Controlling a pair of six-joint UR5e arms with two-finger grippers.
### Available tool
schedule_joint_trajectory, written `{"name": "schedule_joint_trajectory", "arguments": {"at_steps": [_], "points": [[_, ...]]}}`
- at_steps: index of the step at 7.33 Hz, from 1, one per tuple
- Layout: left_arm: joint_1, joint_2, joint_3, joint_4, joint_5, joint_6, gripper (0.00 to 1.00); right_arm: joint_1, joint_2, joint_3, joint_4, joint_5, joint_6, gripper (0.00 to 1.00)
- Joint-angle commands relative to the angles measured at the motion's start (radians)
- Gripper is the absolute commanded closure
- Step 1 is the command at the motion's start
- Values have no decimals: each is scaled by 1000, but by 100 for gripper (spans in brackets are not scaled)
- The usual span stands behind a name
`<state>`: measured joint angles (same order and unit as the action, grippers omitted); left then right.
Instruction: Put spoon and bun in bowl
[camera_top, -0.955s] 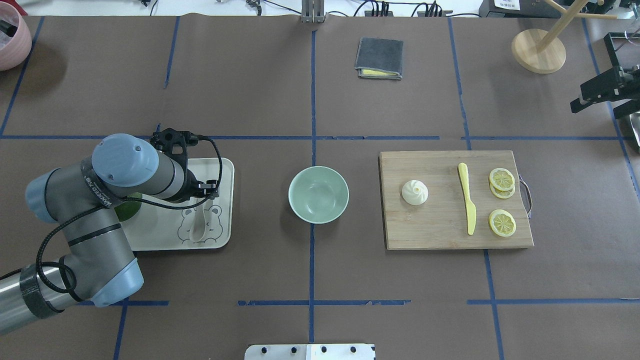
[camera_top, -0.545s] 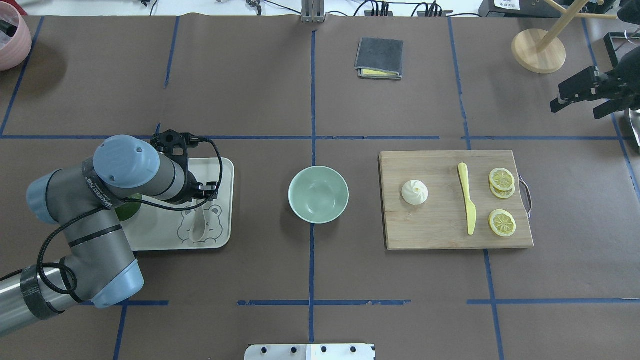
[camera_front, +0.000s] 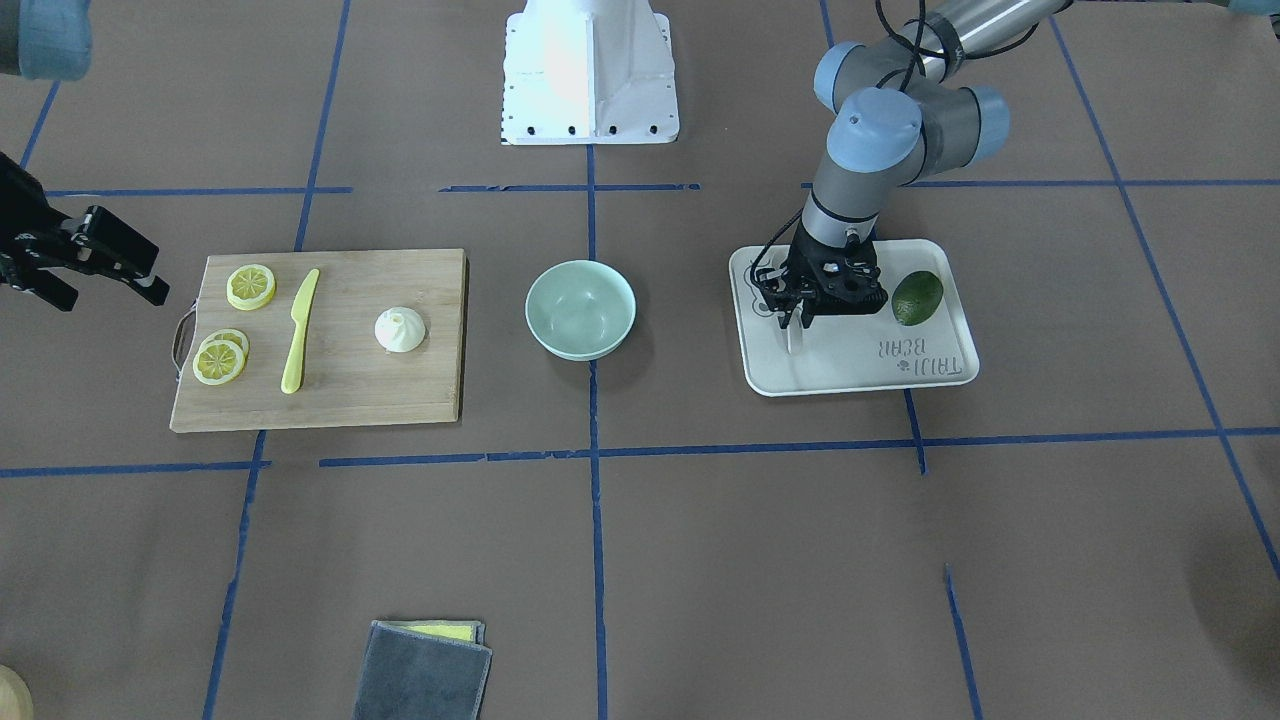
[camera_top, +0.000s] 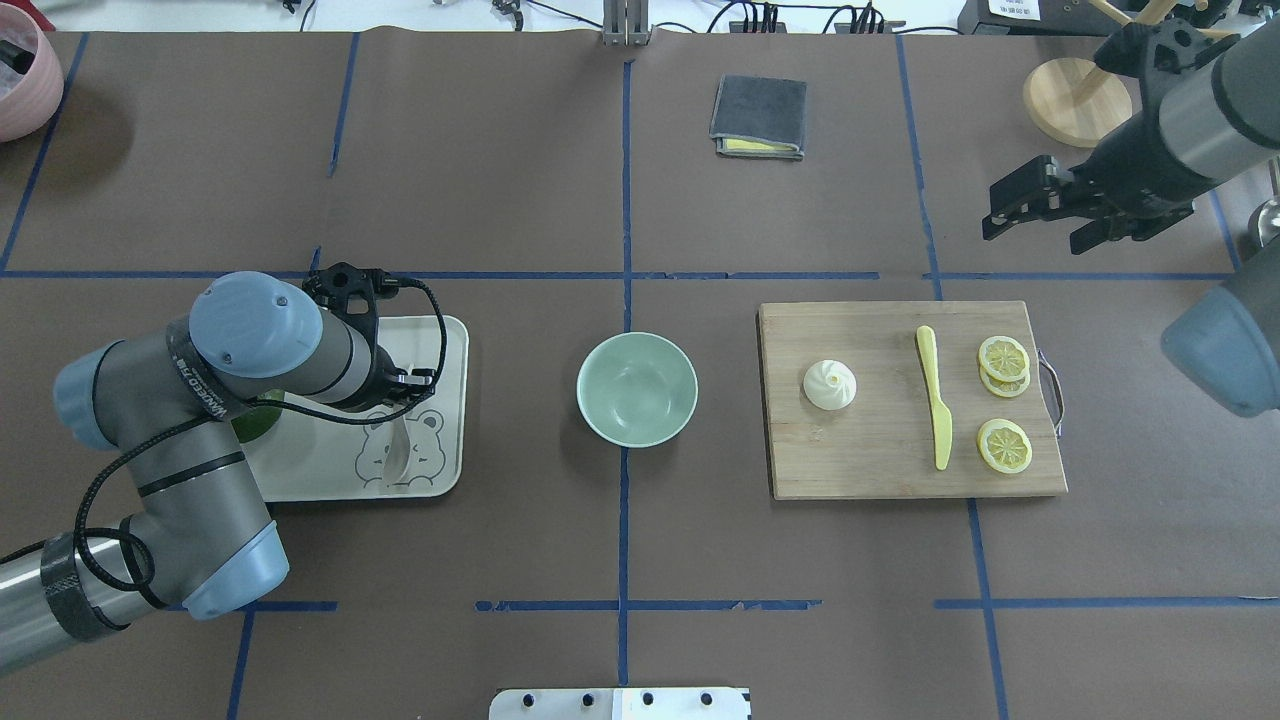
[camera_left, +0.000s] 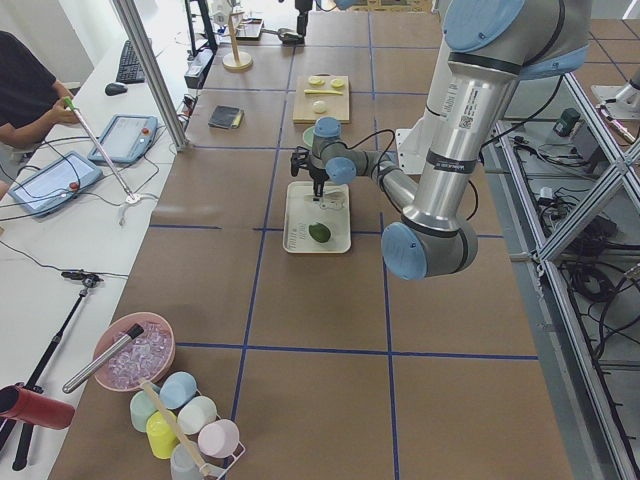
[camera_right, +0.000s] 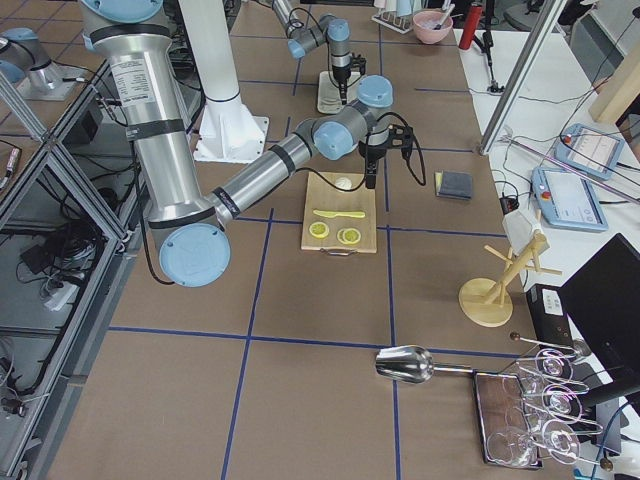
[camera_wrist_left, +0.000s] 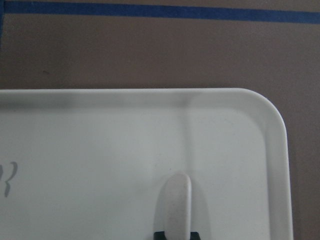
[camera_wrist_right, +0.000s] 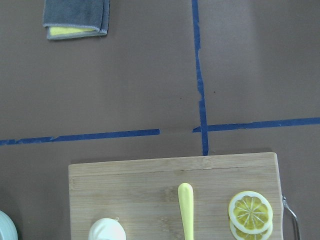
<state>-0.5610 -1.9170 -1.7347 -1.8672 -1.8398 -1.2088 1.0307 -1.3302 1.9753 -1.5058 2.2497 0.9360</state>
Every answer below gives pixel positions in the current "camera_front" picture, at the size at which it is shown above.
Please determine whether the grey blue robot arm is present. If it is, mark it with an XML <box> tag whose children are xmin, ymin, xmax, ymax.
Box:
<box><xmin>750</xmin><ymin>1</ymin><xmax>1066</xmax><ymax>328</ymax></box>

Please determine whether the green avocado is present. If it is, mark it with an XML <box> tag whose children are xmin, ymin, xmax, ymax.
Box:
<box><xmin>890</xmin><ymin>270</ymin><xmax>945</xmax><ymax>327</ymax></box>

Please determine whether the middle lemon slice underneath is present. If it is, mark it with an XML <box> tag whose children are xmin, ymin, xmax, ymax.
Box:
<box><xmin>198</xmin><ymin>328</ymin><xmax>251</xmax><ymax>357</ymax></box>

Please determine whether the cream bear serving tray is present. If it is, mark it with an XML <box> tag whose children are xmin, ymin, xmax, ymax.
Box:
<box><xmin>730</xmin><ymin>240</ymin><xmax>980</xmax><ymax>397</ymax></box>

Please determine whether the lemon slice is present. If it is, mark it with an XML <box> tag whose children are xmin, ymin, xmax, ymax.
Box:
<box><xmin>192</xmin><ymin>340</ymin><xmax>246</xmax><ymax>386</ymax></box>
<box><xmin>225</xmin><ymin>264</ymin><xmax>276</xmax><ymax>311</ymax></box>

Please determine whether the upper lemon slice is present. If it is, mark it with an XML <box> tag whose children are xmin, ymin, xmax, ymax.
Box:
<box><xmin>225</xmin><ymin>264</ymin><xmax>276</xmax><ymax>311</ymax></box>

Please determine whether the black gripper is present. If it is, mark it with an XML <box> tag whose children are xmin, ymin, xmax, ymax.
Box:
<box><xmin>776</xmin><ymin>240</ymin><xmax>890</xmax><ymax>329</ymax></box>

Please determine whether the second grey blue robot arm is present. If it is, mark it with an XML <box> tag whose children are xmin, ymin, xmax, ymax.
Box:
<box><xmin>1</xmin><ymin>1</ymin><xmax>170</xmax><ymax>313</ymax></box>

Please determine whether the wooden cutting board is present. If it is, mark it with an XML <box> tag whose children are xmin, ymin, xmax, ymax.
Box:
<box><xmin>170</xmin><ymin>249</ymin><xmax>468</xmax><ymax>433</ymax></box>

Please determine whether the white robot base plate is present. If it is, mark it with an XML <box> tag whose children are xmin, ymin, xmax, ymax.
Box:
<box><xmin>500</xmin><ymin>1</ymin><xmax>681</xmax><ymax>146</ymax></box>

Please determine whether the grey folded cloth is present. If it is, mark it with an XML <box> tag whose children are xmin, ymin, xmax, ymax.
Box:
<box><xmin>352</xmin><ymin>619</ymin><xmax>492</xmax><ymax>719</ymax></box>

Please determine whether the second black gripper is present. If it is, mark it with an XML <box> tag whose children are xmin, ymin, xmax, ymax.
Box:
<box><xmin>1</xmin><ymin>154</ymin><xmax>170</xmax><ymax>313</ymax></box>

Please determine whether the light green bowl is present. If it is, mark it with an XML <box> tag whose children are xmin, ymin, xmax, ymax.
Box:
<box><xmin>524</xmin><ymin>260</ymin><xmax>637</xmax><ymax>363</ymax></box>

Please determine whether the lower lemon slice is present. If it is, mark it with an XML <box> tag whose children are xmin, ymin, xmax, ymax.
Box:
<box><xmin>192</xmin><ymin>340</ymin><xmax>246</xmax><ymax>386</ymax></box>

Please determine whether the white ceramic spoon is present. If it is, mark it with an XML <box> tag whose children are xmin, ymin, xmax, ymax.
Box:
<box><xmin>783</xmin><ymin>315</ymin><xmax>804</xmax><ymax>356</ymax></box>

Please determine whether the yellow plastic knife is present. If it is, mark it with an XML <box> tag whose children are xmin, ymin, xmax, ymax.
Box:
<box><xmin>279</xmin><ymin>268</ymin><xmax>321</xmax><ymax>395</ymax></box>

